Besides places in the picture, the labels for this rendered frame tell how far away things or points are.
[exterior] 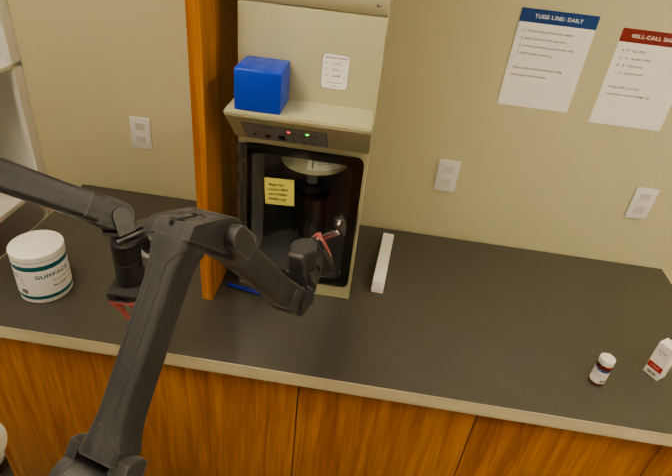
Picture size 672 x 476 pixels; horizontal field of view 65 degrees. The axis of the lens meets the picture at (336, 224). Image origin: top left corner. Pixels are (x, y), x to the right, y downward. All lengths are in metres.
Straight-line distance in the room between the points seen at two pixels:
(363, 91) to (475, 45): 0.52
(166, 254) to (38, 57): 1.35
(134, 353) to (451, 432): 0.94
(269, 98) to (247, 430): 0.91
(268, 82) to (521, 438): 1.06
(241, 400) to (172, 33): 1.09
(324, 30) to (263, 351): 0.77
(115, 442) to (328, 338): 0.75
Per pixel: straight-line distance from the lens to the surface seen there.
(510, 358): 1.49
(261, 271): 0.95
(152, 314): 0.75
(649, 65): 1.78
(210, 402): 1.53
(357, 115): 1.19
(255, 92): 1.15
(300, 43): 1.21
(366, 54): 1.20
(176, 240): 0.74
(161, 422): 1.66
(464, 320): 1.55
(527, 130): 1.75
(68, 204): 1.09
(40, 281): 1.55
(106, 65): 1.90
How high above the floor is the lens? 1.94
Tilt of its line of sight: 33 degrees down
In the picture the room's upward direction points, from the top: 6 degrees clockwise
